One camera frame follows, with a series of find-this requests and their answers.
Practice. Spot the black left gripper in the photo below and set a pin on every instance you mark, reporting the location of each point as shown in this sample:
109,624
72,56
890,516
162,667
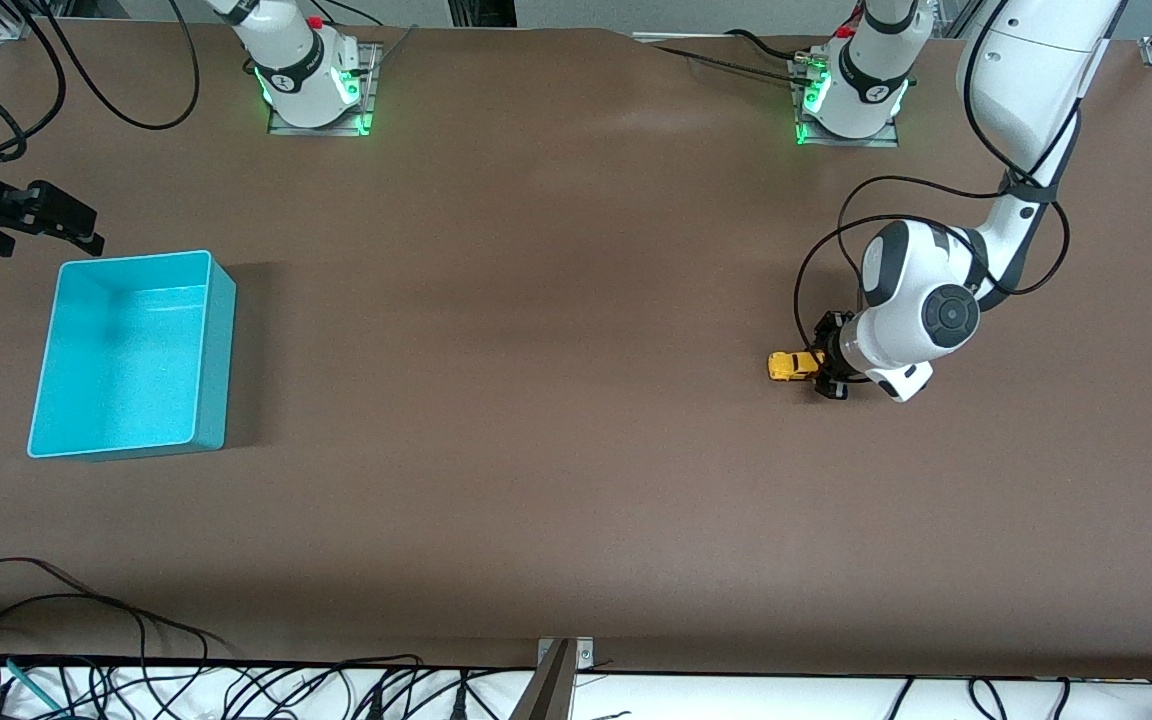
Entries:
825,350

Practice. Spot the yellow beetle toy car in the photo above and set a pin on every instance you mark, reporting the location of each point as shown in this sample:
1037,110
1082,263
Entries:
788,366

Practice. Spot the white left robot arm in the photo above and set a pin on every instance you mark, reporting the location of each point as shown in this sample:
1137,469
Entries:
901,320

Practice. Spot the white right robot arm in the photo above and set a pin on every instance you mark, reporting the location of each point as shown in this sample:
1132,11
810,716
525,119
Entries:
291,60

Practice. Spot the turquoise plastic bin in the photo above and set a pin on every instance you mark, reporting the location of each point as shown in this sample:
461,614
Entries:
126,370

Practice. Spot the brown table mat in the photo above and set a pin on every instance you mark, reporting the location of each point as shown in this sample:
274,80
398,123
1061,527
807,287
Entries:
576,450

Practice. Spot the grey metal bar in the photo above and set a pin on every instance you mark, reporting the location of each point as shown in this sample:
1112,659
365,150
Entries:
546,695

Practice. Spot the aluminium frame post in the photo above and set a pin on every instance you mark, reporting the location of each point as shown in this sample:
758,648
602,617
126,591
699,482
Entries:
944,15

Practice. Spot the small metal bracket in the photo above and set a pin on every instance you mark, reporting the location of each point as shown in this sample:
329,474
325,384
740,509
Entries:
586,655

